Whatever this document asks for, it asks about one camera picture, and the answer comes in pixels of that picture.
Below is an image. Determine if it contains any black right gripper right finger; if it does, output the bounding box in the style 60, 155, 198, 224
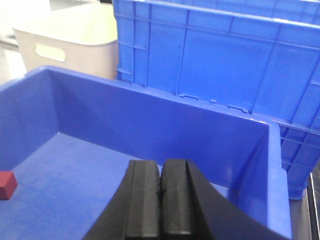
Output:
160, 159, 285, 240

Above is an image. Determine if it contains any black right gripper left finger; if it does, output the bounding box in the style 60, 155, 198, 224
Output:
84, 160, 160, 240

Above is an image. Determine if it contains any large blue target bin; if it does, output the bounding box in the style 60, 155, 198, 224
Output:
0, 66, 292, 240

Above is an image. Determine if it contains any red block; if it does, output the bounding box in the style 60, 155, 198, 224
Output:
0, 171, 18, 200

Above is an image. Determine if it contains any big blue ribbed crate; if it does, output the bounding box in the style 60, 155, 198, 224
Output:
113, 0, 320, 200

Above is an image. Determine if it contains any beige plastic basket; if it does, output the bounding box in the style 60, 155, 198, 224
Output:
12, 3, 119, 80

